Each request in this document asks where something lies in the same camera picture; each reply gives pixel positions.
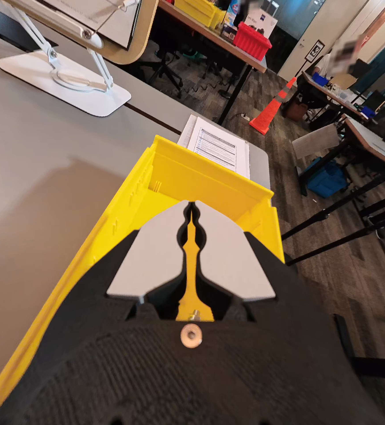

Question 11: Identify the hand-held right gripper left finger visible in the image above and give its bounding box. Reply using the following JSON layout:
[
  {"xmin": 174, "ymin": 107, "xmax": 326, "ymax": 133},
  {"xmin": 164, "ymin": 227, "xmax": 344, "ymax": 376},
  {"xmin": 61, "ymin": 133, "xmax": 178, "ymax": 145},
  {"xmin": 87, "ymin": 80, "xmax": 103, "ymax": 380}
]
[{"xmin": 106, "ymin": 200, "xmax": 192, "ymax": 298}]

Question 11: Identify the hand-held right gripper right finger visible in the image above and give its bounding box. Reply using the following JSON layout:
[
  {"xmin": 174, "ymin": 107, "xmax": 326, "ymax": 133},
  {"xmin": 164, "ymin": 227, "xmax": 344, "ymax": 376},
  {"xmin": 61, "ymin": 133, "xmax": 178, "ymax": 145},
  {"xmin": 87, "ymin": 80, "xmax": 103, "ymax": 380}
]
[{"xmin": 193, "ymin": 199, "xmax": 277, "ymax": 303}]

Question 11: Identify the yellow plastic bin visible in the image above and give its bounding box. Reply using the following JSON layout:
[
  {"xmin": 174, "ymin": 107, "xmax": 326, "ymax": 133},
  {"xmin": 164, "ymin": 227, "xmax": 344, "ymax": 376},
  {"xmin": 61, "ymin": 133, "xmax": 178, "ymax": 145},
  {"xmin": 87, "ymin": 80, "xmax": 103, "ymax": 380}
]
[
  {"xmin": 0, "ymin": 134, "xmax": 286, "ymax": 415},
  {"xmin": 174, "ymin": 0, "xmax": 226, "ymax": 29}
]

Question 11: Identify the black flat desk panel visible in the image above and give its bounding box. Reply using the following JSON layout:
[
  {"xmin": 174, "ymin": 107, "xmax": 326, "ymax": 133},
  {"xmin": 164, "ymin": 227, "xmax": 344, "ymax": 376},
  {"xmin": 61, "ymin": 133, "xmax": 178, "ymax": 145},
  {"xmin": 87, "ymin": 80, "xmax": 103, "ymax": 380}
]
[{"xmin": 0, "ymin": 0, "xmax": 182, "ymax": 135}]

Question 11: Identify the grey desk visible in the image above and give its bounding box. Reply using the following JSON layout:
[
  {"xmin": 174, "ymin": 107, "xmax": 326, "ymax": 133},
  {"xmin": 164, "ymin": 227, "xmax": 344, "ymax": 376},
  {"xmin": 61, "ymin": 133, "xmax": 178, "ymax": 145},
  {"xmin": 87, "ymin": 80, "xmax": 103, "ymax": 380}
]
[{"xmin": 0, "ymin": 27, "xmax": 271, "ymax": 409}]

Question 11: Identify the long office desk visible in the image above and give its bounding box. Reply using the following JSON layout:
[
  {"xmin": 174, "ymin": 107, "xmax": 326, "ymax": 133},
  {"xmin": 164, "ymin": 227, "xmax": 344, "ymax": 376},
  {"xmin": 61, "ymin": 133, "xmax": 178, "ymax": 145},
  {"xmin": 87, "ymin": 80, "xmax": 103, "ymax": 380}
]
[{"xmin": 299, "ymin": 114, "xmax": 385, "ymax": 196}]

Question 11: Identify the wooden edged office desk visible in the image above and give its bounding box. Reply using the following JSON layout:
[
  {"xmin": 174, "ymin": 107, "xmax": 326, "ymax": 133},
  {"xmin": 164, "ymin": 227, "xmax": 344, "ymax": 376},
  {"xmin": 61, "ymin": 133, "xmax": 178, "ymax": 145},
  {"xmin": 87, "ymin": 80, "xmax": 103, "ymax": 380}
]
[{"xmin": 158, "ymin": 0, "xmax": 268, "ymax": 125}]

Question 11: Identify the laminated paper sheet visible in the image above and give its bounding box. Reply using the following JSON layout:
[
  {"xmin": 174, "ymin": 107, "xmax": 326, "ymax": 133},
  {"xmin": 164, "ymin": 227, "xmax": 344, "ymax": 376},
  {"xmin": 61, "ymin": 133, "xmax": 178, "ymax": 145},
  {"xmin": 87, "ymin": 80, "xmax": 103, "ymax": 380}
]
[{"xmin": 177, "ymin": 114, "xmax": 250, "ymax": 180}]

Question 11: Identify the blue storage crate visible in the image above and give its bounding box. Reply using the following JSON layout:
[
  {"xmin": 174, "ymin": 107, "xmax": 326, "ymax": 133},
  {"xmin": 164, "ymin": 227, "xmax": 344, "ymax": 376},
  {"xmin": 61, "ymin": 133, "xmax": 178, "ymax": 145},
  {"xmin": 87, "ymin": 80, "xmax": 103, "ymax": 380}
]
[{"xmin": 307, "ymin": 159, "xmax": 349, "ymax": 199}]

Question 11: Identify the grey board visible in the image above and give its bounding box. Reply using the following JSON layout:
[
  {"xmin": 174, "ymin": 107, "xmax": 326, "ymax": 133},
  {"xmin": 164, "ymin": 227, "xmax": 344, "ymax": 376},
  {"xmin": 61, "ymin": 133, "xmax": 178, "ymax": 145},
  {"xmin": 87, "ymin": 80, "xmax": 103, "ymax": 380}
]
[{"xmin": 292, "ymin": 124, "xmax": 341, "ymax": 160}]

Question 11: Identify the orange cone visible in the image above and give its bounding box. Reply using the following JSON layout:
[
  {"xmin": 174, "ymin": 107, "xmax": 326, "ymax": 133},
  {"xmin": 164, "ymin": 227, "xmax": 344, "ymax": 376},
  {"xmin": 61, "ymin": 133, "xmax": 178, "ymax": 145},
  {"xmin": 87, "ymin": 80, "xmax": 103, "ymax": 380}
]
[{"xmin": 249, "ymin": 77, "xmax": 297, "ymax": 135}]

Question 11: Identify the brown bag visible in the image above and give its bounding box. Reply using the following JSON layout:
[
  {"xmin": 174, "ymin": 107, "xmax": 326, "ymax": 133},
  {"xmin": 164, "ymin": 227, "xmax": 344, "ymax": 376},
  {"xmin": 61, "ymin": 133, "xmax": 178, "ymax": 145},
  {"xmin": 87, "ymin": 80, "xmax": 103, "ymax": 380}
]
[{"xmin": 285, "ymin": 101, "xmax": 309, "ymax": 122}]

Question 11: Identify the white document stand with board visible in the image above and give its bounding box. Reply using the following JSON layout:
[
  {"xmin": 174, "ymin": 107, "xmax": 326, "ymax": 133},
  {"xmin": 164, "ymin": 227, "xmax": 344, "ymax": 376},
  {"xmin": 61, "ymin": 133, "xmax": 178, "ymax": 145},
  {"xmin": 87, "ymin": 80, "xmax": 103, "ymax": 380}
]
[{"xmin": 0, "ymin": 0, "xmax": 160, "ymax": 117}]

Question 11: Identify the black office chair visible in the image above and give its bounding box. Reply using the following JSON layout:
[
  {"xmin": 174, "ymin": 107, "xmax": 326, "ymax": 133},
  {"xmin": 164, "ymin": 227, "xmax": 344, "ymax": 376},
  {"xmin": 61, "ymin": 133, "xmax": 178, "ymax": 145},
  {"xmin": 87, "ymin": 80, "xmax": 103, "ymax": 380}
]
[{"xmin": 148, "ymin": 50, "xmax": 183, "ymax": 98}]

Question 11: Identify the red plastic crate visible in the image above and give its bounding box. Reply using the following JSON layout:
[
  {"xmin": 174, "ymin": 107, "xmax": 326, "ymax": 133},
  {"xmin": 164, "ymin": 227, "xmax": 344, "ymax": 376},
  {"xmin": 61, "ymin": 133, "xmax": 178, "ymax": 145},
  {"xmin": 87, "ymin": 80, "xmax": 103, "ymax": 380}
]
[{"xmin": 233, "ymin": 21, "xmax": 273, "ymax": 62}]

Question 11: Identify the white cardboard box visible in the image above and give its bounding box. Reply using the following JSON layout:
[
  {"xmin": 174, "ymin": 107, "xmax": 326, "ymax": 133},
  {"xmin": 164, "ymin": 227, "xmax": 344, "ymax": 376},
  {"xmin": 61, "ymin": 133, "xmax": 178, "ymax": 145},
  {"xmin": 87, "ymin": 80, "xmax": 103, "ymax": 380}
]
[{"xmin": 244, "ymin": 12, "xmax": 277, "ymax": 39}]

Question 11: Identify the printed instruction sheet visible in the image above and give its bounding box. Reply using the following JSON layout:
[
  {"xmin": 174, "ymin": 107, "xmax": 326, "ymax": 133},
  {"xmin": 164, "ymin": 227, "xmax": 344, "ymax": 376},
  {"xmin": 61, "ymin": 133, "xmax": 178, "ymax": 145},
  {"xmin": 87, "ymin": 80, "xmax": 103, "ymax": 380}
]
[{"xmin": 43, "ymin": 0, "xmax": 143, "ymax": 50}]

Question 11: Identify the black coiled cable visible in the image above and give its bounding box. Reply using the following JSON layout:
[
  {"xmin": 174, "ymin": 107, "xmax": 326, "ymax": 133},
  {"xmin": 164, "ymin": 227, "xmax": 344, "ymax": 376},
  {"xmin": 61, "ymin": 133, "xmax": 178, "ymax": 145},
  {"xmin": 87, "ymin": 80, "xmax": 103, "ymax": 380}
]
[{"xmin": 183, "ymin": 81, "xmax": 219, "ymax": 97}]

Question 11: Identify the framed wall sign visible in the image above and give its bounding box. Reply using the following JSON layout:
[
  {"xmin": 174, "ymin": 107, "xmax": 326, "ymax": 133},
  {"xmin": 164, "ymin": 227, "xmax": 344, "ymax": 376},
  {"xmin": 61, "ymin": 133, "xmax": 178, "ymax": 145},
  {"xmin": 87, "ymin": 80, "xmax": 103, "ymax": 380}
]
[{"xmin": 305, "ymin": 40, "xmax": 326, "ymax": 64}]

